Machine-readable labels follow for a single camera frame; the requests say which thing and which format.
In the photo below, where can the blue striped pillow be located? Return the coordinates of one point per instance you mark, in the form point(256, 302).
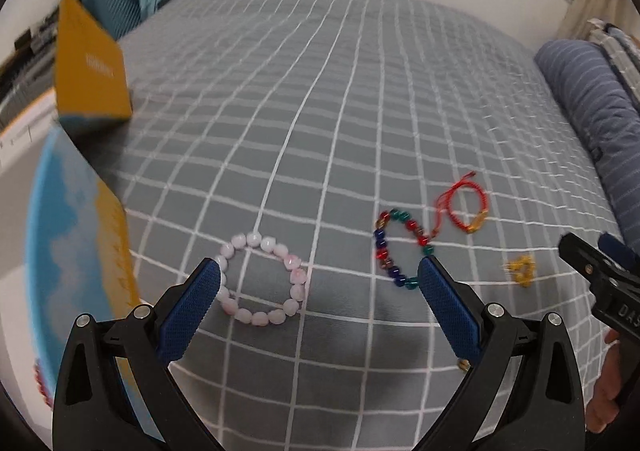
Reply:
point(595, 106)

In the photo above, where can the white cardboard box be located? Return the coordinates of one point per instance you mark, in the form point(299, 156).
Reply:
point(85, 76)

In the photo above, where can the person's right hand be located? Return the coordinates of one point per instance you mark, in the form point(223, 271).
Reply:
point(607, 391)

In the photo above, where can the black flat items stack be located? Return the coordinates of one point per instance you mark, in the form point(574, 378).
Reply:
point(37, 31)

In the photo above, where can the folded striped blanket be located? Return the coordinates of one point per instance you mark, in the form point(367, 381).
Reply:
point(615, 43)

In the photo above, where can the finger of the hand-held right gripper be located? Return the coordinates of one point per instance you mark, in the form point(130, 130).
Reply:
point(582, 256)
point(622, 253)

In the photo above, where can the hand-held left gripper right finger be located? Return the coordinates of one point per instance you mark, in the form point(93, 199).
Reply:
point(450, 311)

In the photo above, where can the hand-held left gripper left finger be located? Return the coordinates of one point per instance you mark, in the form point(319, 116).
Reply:
point(192, 311)

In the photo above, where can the blue suitcase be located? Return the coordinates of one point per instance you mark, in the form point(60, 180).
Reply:
point(112, 8)

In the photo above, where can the grey checked bed sheet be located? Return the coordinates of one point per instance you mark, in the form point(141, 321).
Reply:
point(350, 106)

